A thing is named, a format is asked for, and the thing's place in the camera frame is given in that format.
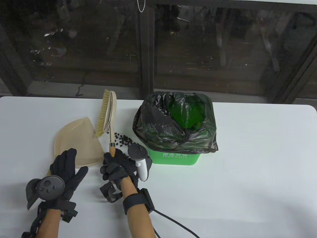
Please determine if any person's left hand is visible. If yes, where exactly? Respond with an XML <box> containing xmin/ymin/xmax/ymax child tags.
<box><xmin>37</xmin><ymin>148</ymin><xmax>89</xmax><ymax>211</ymax></box>

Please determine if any person's right hand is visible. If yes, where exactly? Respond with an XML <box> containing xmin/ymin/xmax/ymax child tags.
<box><xmin>100</xmin><ymin>148</ymin><xmax>139</xmax><ymax>192</ymax></box>

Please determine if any pile of coffee beans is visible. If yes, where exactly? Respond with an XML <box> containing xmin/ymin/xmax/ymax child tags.
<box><xmin>114</xmin><ymin>133</ymin><xmax>137</xmax><ymax>159</ymax></box>

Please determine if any beige plastic dustpan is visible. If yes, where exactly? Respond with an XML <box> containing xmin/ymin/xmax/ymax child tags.
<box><xmin>26</xmin><ymin>118</ymin><xmax>106</xmax><ymax>210</ymax></box>

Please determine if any black plastic garbage bag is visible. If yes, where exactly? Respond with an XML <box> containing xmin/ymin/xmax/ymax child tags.
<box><xmin>132</xmin><ymin>91</ymin><xmax>219</xmax><ymax>154</ymax></box>

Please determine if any green food waste bin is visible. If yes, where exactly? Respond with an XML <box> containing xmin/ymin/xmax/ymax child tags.
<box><xmin>145</xmin><ymin>93</ymin><xmax>213</xmax><ymax>165</ymax></box>

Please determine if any beige brush with wooden handle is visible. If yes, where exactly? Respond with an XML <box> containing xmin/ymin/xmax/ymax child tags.
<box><xmin>95</xmin><ymin>89</ymin><xmax>117</xmax><ymax>158</ymax></box>

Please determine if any person's left forearm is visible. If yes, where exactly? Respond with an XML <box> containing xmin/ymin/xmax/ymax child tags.
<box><xmin>31</xmin><ymin>208</ymin><xmax>62</xmax><ymax>238</ymax></box>

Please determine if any person's right forearm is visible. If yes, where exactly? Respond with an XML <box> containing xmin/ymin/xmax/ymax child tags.
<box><xmin>120</xmin><ymin>177</ymin><xmax>155</xmax><ymax>238</ymax></box>

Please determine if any black and white hand controller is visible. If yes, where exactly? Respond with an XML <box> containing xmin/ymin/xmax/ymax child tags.
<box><xmin>128</xmin><ymin>145</ymin><xmax>153</xmax><ymax>181</ymax></box>
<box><xmin>26</xmin><ymin>175</ymin><xmax>65</xmax><ymax>210</ymax></box>

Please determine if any black glove sensor module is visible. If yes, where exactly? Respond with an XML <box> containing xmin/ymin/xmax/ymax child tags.
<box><xmin>100</xmin><ymin>182</ymin><xmax>123</xmax><ymax>204</ymax></box>
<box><xmin>61</xmin><ymin>202</ymin><xmax>78</xmax><ymax>223</ymax></box>

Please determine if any white table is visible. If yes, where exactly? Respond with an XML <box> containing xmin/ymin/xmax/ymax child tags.
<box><xmin>0</xmin><ymin>96</ymin><xmax>317</xmax><ymax>238</ymax></box>

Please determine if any dark framed glass window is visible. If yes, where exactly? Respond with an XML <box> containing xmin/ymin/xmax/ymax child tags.
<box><xmin>0</xmin><ymin>0</ymin><xmax>317</xmax><ymax>104</ymax></box>

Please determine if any black wrist strap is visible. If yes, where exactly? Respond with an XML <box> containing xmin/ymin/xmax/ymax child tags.
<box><xmin>123</xmin><ymin>193</ymin><xmax>149</xmax><ymax>215</ymax></box>

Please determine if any black cable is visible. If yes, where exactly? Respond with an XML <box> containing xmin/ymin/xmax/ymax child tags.
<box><xmin>30</xmin><ymin>206</ymin><xmax>44</xmax><ymax>233</ymax></box>
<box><xmin>149</xmin><ymin>209</ymin><xmax>201</xmax><ymax>238</ymax></box>

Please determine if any thin black wire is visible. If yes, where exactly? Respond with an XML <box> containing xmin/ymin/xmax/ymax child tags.
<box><xmin>76</xmin><ymin>72</ymin><xmax>86</xmax><ymax>96</ymax></box>

